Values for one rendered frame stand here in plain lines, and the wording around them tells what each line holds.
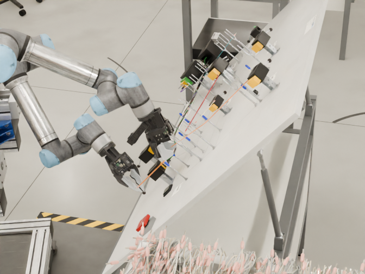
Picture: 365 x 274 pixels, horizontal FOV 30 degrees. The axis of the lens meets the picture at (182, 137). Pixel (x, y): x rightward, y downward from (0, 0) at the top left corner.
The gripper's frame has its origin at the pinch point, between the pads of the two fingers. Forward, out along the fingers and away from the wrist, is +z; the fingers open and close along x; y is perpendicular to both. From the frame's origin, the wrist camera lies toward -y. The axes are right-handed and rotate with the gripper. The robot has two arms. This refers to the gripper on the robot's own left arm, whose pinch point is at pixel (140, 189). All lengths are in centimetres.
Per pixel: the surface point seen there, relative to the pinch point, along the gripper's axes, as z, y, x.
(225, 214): 27.9, -22.1, 24.3
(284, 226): 45, 15, 28
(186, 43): -44, -44, 71
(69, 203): -40, -163, -6
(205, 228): 26.8, -18.5, 13.2
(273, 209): 37, 33, 23
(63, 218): -34, -155, -15
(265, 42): -9, 29, 65
